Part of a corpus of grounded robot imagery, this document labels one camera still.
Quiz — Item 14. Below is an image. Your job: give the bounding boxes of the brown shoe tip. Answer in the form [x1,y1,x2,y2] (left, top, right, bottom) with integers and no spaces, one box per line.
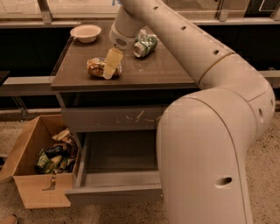
[0,214,18,224]

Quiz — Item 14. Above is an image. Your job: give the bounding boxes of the black bottle in box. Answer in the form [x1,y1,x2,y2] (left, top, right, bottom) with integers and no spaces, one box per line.
[45,145,63,158]

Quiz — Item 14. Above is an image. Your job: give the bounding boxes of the green snack bag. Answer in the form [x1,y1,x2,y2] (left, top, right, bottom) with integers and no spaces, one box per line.
[34,150,67,174]

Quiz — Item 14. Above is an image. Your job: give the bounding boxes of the scratched grey upper drawer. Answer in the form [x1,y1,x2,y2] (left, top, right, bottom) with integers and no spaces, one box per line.
[61,105,165,132]

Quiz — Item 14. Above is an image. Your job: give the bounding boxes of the grey drawer cabinet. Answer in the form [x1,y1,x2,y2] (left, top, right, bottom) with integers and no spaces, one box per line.
[50,19,205,206]

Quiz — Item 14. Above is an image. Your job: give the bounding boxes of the orange crushed can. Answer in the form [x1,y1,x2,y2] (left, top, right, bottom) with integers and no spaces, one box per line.
[87,56,123,79]

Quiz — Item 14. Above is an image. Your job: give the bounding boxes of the open grey lower drawer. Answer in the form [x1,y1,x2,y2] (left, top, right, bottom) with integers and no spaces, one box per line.
[65,129,162,205]

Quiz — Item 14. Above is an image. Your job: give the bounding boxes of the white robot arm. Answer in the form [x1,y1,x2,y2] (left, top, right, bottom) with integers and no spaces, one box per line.
[109,0,276,224]

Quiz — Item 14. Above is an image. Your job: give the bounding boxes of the tan snack wrapper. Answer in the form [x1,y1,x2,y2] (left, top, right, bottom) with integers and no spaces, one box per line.
[52,129,76,145]

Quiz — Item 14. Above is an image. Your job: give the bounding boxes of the green can front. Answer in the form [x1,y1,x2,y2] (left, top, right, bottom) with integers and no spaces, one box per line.
[133,35,158,58]

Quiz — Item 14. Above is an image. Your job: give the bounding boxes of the metal window railing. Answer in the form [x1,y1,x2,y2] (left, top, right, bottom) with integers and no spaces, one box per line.
[0,0,280,27]

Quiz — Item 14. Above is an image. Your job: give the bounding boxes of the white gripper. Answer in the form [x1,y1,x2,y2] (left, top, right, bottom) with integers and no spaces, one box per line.
[103,22,137,80]

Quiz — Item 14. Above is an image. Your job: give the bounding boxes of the cardboard box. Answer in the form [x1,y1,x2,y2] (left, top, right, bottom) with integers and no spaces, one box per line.
[0,115,75,209]

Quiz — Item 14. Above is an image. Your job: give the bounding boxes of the white paper bowl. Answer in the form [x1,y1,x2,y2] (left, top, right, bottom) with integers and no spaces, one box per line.
[70,24,102,44]

